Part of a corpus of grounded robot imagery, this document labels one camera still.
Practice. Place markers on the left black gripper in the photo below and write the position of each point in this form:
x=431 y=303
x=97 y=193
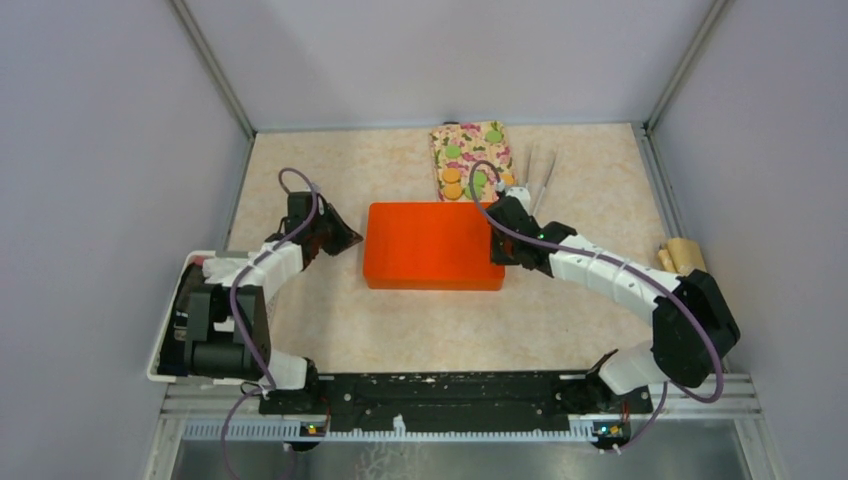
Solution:
x=346 y=237

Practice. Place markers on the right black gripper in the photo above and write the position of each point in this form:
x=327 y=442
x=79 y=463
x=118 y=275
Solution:
x=499 y=258

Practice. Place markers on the orange box lid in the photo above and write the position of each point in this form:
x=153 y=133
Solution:
x=429 y=246

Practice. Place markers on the metal tongs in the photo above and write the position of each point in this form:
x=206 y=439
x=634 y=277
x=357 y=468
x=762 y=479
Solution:
x=538 y=171

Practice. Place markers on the floral tray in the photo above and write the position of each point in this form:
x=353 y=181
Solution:
x=477 y=155

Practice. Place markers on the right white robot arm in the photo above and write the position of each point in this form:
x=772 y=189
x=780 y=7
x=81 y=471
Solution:
x=692 y=325

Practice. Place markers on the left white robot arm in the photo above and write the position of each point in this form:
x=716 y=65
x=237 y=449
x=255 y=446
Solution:
x=296 y=372

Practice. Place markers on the green cookie bottom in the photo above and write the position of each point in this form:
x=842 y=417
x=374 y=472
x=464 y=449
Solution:
x=469 y=192

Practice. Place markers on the orange cookie lower left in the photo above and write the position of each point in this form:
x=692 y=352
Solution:
x=453 y=191

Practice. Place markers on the orange cookie mid left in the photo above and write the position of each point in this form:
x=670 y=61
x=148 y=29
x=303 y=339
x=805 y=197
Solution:
x=451 y=176

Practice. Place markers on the green cookie left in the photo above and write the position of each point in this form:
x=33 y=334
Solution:
x=452 y=151

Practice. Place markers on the green cookie top right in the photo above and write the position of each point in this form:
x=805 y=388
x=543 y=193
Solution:
x=494 y=136

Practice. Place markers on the white cloth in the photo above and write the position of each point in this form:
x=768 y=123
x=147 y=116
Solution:
x=218 y=269

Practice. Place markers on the tan paper roll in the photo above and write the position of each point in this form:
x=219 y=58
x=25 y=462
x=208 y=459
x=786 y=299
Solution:
x=681 y=256

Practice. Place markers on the white perforated basket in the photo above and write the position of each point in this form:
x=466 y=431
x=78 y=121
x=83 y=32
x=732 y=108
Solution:
x=166 y=318

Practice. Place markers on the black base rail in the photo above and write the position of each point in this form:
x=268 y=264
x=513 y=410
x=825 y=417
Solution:
x=455 y=402

